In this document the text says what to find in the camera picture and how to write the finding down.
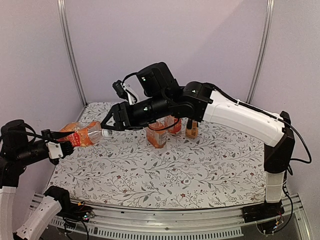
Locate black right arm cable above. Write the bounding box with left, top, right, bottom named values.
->
left=122, top=72, right=313, bottom=233

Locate aluminium frame post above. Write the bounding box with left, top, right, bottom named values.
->
left=246, top=0, right=275, bottom=104
left=57, top=0, right=88, bottom=107

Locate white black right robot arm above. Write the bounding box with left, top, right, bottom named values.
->
left=101, top=62, right=295, bottom=222

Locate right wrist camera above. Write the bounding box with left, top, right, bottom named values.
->
left=112, top=80, right=140, bottom=105

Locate white slim bottle cap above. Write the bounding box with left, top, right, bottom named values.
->
left=182, top=164, right=190, bottom=171

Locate left aluminium frame post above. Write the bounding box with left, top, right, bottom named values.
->
left=57, top=0, right=88, bottom=107

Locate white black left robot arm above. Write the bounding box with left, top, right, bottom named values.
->
left=0, top=119, right=75, bottom=240

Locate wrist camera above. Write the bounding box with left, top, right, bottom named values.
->
left=112, top=80, right=140, bottom=105
left=46, top=142, right=64, bottom=160

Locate aluminium front rail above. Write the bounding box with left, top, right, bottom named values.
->
left=22, top=193, right=313, bottom=240

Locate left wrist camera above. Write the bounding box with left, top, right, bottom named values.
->
left=46, top=142, right=64, bottom=160

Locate right aluminium frame post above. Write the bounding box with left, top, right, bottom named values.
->
left=246, top=0, right=275, bottom=104

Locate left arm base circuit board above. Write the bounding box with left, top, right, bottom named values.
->
left=71, top=201, right=95, bottom=222

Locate slim orange drink bottle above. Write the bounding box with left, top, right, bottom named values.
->
left=185, top=118, right=199, bottom=139

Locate large orange-label plastic bottle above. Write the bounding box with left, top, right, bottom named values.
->
left=164, top=115, right=182, bottom=135

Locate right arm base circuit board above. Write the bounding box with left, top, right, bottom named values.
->
left=256, top=215, right=284, bottom=236

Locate white perforated cable tray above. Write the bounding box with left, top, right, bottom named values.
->
left=47, top=216, right=245, bottom=238

